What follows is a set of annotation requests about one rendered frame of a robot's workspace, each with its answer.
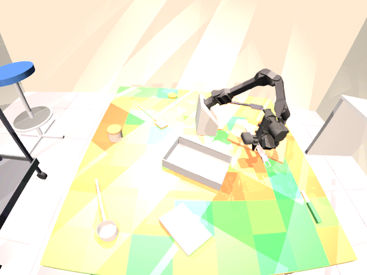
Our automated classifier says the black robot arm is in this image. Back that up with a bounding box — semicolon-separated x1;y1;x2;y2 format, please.
203;68;291;151

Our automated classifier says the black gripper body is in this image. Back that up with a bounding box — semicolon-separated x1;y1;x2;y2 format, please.
240;123;270;145

